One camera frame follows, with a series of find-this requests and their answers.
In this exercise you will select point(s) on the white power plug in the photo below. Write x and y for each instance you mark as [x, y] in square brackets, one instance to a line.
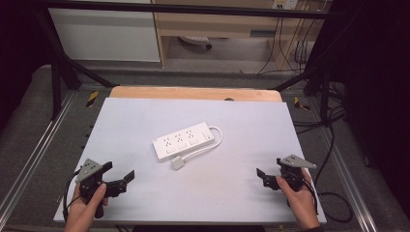
[177, 163]

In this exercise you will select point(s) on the aluminium floor rail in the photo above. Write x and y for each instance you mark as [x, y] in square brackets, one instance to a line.
[346, 180]
[35, 154]

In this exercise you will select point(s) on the person's left hand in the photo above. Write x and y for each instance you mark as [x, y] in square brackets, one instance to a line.
[82, 214]

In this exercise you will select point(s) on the office chair base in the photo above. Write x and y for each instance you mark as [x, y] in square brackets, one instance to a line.
[196, 40]

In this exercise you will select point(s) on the wooden table board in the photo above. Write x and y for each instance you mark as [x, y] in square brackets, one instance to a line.
[193, 93]

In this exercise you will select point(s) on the white cabinet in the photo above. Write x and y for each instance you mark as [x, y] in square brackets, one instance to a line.
[103, 35]

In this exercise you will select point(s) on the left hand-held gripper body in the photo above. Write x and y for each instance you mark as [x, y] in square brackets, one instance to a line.
[88, 170]

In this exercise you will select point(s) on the white wall socket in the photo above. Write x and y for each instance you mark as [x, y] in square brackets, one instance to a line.
[285, 4]

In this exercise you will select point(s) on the white power strip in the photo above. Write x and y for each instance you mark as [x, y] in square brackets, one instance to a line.
[182, 141]

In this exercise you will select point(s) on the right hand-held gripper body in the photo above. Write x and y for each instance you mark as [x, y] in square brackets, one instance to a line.
[295, 175]

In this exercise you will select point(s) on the yellow black floor tape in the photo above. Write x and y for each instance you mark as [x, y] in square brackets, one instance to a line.
[92, 99]
[300, 103]

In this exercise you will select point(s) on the black curtain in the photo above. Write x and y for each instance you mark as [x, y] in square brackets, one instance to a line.
[19, 48]
[377, 80]

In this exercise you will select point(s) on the black metal frame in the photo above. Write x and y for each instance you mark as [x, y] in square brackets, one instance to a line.
[193, 8]

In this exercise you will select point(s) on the person's right hand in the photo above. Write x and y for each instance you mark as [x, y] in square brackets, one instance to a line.
[303, 206]

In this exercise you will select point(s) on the light wooden desk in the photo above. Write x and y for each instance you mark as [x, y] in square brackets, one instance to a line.
[209, 25]

